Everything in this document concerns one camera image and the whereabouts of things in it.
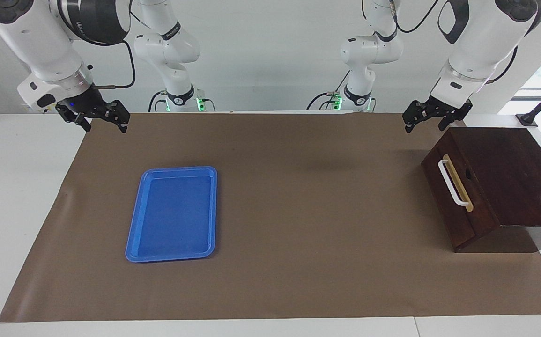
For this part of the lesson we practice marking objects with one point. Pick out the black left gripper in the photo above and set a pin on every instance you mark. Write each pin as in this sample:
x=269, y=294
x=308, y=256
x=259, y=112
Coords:
x=443, y=108

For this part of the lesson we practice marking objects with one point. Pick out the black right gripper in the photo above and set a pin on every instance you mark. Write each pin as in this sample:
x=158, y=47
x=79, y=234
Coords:
x=90, y=103

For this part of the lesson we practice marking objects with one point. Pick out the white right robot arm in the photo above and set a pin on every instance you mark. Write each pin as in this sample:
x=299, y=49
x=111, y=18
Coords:
x=40, y=42

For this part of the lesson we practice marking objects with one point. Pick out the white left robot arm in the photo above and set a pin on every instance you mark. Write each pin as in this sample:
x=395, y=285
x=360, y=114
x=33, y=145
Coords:
x=476, y=42

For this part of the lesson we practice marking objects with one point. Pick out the dark wooden drawer cabinet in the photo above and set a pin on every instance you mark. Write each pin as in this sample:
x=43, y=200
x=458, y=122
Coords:
x=523, y=178

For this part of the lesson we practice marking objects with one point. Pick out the blue plastic tray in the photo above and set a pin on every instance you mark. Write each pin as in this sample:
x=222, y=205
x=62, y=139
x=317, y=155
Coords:
x=174, y=215

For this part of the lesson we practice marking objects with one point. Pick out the brown paper mat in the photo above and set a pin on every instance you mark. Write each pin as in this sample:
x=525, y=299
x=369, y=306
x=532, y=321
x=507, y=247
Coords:
x=298, y=224

